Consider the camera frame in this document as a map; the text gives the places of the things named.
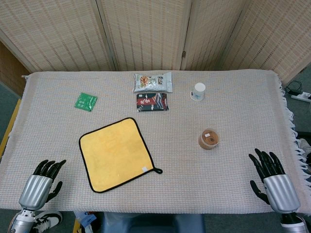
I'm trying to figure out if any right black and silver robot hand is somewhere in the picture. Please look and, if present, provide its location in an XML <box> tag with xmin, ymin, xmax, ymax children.
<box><xmin>248</xmin><ymin>148</ymin><xmax>301</xmax><ymax>215</ymax></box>

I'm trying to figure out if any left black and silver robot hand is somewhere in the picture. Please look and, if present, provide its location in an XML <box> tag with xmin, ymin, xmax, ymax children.
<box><xmin>18</xmin><ymin>159</ymin><xmax>67</xmax><ymax>211</ymax></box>

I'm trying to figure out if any yellow cloth black trim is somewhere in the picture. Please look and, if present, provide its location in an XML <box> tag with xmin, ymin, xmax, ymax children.
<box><xmin>78</xmin><ymin>117</ymin><xmax>163</xmax><ymax>194</ymax></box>

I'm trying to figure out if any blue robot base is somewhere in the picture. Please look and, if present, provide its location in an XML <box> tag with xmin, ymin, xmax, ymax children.
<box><xmin>100</xmin><ymin>212</ymin><xmax>205</xmax><ymax>233</ymax></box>

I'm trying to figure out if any black and white sneaker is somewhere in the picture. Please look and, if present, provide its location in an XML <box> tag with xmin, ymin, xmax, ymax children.
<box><xmin>32</xmin><ymin>211</ymin><xmax>63</xmax><ymax>233</ymax></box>

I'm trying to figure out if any yellow floor tape strip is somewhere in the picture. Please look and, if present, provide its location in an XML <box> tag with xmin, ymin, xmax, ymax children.
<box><xmin>0</xmin><ymin>98</ymin><xmax>22</xmax><ymax>159</ymax></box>

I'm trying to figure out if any clear jar of rubber bands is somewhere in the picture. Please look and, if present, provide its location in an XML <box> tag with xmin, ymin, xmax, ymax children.
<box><xmin>198</xmin><ymin>128</ymin><xmax>220</xmax><ymax>151</ymax></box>

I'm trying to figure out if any beige waffle weave tablecloth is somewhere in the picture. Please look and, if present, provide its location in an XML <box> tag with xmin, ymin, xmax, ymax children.
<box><xmin>0</xmin><ymin>69</ymin><xmax>311</xmax><ymax>216</ymax></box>

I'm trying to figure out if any white power strip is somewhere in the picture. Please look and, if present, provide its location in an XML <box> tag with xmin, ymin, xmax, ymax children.
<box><xmin>291</xmin><ymin>92</ymin><xmax>311</xmax><ymax>102</ymax></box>

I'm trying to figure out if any green flat packet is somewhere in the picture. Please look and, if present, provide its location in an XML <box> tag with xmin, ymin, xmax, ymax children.
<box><xmin>74</xmin><ymin>92</ymin><xmax>98</xmax><ymax>113</ymax></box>

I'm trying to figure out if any white paper cup blue flower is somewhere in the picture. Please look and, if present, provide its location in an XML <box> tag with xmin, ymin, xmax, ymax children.
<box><xmin>190</xmin><ymin>82</ymin><xmax>207</xmax><ymax>101</ymax></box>

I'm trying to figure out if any dark red snack package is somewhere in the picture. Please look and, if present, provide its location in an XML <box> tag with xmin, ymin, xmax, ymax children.
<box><xmin>136</xmin><ymin>92</ymin><xmax>170</xmax><ymax>113</ymax></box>

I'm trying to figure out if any woven bamboo screen panel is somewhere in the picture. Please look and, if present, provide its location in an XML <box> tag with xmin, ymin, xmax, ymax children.
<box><xmin>228</xmin><ymin>0</ymin><xmax>311</xmax><ymax>84</ymax></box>
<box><xmin>0</xmin><ymin>0</ymin><xmax>118</xmax><ymax>73</ymax></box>
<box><xmin>96</xmin><ymin>0</ymin><xmax>193</xmax><ymax>72</ymax></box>
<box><xmin>181</xmin><ymin>0</ymin><xmax>246</xmax><ymax>71</ymax></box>

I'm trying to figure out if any white snack bag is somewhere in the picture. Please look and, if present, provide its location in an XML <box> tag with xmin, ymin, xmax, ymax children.
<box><xmin>133</xmin><ymin>71</ymin><xmax>173</xmax><ymax>93</ymax></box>

